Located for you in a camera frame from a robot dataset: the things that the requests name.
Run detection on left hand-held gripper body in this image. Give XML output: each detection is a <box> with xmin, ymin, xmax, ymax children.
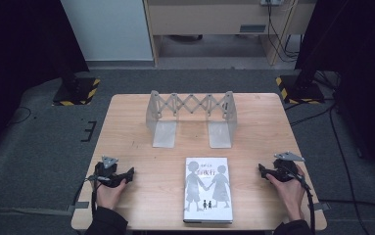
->
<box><xmin>93</xmin><ymin>156</ymin><xmax>124</xmax><ymax>189</ymax></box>

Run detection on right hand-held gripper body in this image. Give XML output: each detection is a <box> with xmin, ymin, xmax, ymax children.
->
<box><xmin>270</xmin><ymin>151</ymin><xmax>306</xmax><ymax>183</ymax></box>

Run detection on grey book with silhouette cover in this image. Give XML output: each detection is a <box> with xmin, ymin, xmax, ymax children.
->
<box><xmin>182</xmin><ymin>157</ymin><xmax>234</xmax><ymax>225</ymax></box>

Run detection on expandable metal book rack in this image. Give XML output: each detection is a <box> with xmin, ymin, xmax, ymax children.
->
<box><xmin>145</xmin><ymin>90</ymin><xmax>239</xmax><ymax>150</ymax></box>

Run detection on person's left hand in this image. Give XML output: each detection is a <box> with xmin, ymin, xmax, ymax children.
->
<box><xmin>95</xmin><ymin>180</ymin><xmax>127</xmax><ymax>211</ymax></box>

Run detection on person's right hand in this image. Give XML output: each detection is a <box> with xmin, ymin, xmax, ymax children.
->
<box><xmin>266</xmin><ymin>164</ymin><xmax>307</xmax><ymax>223</ymax></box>

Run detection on grey tape piece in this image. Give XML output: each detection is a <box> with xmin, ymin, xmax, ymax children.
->
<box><xmin>306</xmin><ymin>202</ymin><xmax>332</xmax><ymax>212</ymax></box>
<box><xmin>67</xmin><ymin>201</ymin><xmax>90</xmax><ymax>213</ymax></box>

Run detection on black stand base yellow stripes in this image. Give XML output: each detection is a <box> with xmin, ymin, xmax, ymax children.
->
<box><xmin>52</xmin><ymin>75</ymin><xmax>102</xmax><ymax>107</ymax></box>
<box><xmin>275</xmin><ymin>73</ymin><xmax>326</xmax><ymax>106</ymax></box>

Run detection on black curtain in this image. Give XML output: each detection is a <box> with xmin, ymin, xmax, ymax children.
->
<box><xmin>294</xmin><ymin>0</ymin><xmax>375</xmax><ymax>187</ymax></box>
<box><xmin>0</xmin><ymin>0</ymin><xmax>90</xmax><ymax>165</ymax></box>

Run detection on white panel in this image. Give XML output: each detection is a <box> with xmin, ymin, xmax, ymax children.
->
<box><xmin>60</xmin><ymin>0</ymin><xmax>154</xmax><ymax>62</ymax></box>

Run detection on light wooden desk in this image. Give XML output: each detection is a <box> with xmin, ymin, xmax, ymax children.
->
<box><xmin>142</xmin><ymin>0</ymin><xmax>317</xmax><ymax>67</ymax></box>

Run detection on left hand-held gripper cable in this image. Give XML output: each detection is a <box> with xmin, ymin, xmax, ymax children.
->
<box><xmin>72</xmin><ymin>174</ymin><xmax>112</xmax><ymax>218</ymax></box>

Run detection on hand-held gripper cable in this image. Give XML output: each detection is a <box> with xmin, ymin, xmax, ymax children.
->
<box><xmin>72</xmin><ymin>174</ymin><xmax>112</xmax><ymax>218</ymax></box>
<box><xmin>284</xmin><ymin>164</ymin><xmax>317</xmax><ymax>235</ymax></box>

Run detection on right hand-held gripper cable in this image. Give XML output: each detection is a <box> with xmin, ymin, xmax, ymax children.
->
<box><xmin>284</xmin><ymin>164</ymin><xmax>317</xmax><ymax>235</ymax></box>

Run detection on long black floor cable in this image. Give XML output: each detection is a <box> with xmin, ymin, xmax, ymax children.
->
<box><xmin>288</xmin><ymin>97</ymin><xmax>375</xmax><ymax>235</ymax></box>

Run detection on thin black floor cable loop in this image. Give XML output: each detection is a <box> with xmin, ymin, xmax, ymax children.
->
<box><xmin>6</xmin><ymin>106</ymin><xmax>33</xmax><ymax>127</ymax></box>

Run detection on black cables under wooden desk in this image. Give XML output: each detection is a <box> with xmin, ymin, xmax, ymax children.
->
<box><xmin>265</xmin><ymin>0</ymin><xmax>304</xmax><ymax>64</ymax></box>

